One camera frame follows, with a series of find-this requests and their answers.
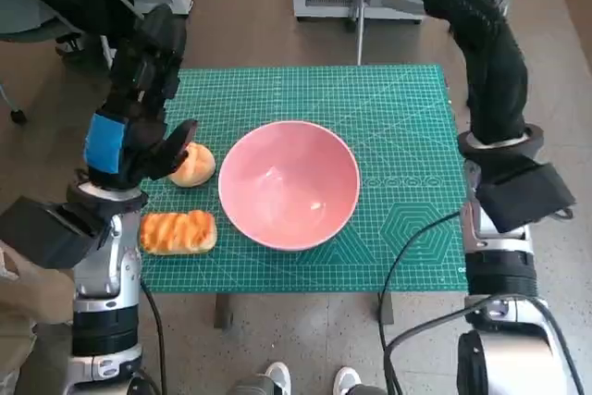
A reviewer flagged person in beige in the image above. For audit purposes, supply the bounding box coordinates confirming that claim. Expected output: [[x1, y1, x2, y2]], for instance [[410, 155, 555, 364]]
[[0, 240, 75, 395]]

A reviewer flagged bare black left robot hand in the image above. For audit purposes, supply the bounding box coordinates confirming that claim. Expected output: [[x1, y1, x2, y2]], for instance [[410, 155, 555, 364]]
[[82, 2, 200, 191]]

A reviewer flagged pink bowl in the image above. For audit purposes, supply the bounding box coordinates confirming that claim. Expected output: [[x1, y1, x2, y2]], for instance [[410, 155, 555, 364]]
[[217, 120, 361, 253]]

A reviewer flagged grey padded chair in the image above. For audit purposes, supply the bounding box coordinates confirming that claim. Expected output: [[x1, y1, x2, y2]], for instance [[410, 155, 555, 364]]
[[0, 0, 117, 126]]

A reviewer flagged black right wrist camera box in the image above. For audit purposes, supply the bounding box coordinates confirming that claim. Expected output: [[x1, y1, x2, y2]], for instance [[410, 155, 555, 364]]
[[475, 163, 577, 233]]

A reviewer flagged person with white shoes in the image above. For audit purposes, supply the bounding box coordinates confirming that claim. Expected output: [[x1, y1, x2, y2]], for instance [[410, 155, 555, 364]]
[[228, 361, 385, 395]]

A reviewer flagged long toy bread loaf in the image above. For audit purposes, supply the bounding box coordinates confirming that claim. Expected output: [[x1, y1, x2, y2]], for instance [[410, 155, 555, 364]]
[[140, 209, 218, 256]]

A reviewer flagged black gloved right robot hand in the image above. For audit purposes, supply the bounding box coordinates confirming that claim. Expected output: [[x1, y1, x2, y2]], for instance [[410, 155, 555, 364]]
[[411, 0, 529, 144]]

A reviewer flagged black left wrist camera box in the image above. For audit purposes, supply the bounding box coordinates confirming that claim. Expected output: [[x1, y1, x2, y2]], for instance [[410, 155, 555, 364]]
[[0, 195, 105, 269]]

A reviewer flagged dark table leg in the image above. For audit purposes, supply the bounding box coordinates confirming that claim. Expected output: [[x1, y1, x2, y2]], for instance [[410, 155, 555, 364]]
[[215, 292, 235, 331], [377, 292, 395, 327]]

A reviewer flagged round toy bread bun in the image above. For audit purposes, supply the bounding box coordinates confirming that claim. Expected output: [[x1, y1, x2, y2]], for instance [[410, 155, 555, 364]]
[[166, 142, 216, 189]]

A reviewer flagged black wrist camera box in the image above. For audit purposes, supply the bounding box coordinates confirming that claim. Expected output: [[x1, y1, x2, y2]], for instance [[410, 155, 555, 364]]
[[0, 195, 105, 269], [475, 163, 577, 233]]

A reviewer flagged green cutting mat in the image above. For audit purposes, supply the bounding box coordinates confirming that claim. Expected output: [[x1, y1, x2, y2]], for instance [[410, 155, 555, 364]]
[[138, 65, 469, 294]]

